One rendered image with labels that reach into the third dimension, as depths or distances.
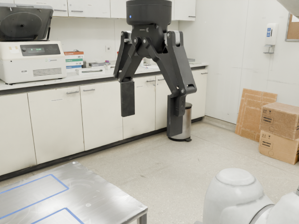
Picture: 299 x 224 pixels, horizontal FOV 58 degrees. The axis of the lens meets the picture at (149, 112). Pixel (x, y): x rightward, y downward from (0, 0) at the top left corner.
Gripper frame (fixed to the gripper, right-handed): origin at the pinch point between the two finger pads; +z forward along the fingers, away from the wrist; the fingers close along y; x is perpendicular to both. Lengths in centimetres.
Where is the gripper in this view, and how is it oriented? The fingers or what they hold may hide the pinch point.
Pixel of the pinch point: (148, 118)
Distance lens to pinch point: 49.4
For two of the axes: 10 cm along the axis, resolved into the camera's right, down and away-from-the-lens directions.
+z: 0.0, 9.6, 2.9
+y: -6.3, -2.2, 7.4
